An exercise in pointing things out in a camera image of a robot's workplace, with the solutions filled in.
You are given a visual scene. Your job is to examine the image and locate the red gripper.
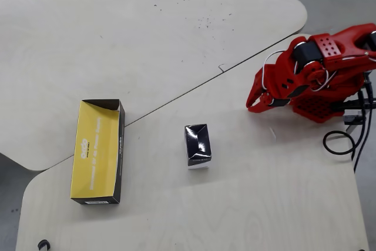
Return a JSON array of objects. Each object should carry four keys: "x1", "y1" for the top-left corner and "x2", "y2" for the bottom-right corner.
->
[{"x1": 246, "y1": 53, "x2": 312, "y2": 114}]

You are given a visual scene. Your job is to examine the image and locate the small glossy black box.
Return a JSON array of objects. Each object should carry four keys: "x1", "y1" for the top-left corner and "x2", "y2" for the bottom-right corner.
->
[{"x1": 184, "y1": 123, "x2": 213, "y2": 170}]

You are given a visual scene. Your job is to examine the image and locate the red robot arm with base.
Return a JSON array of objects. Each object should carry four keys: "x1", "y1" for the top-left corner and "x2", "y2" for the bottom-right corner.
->
[{"x1": 289, "y1": 22, "x2": 376, "y2": 125}]

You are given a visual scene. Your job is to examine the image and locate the yellow and black open box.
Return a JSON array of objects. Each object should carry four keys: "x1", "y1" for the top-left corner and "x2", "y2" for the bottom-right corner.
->
[{"x1": 70, "y1": 99, "x2": 126, "y2": 205}]

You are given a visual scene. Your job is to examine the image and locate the black table clamp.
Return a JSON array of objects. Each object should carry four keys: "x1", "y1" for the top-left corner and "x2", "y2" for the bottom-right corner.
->
[{"x1": 343, "y1": 89, "x2": 376, "y2": 135}]

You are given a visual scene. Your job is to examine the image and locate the long white wrist wire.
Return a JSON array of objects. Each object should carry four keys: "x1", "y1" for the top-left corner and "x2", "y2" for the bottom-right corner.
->
[{"x1": 261, "y1": 49, "x2": 284, "y2": 93}]

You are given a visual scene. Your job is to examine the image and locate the short white wire loop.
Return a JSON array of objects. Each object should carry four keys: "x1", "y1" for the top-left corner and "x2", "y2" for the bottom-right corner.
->
[{"x1": 310, "y1": 68, "x2": 336, "y2": 92}]

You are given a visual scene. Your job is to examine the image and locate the looped black cable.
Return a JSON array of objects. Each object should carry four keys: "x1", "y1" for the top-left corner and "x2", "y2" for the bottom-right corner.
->
[{"x1": 323, "y1": 74, "x2": 372, "y2": 156}]

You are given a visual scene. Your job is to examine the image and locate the straight black cable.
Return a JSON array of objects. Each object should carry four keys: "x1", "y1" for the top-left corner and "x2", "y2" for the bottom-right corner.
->
[{"x1": 353, "y1": 80, "x2": 376, "y2": 173}]

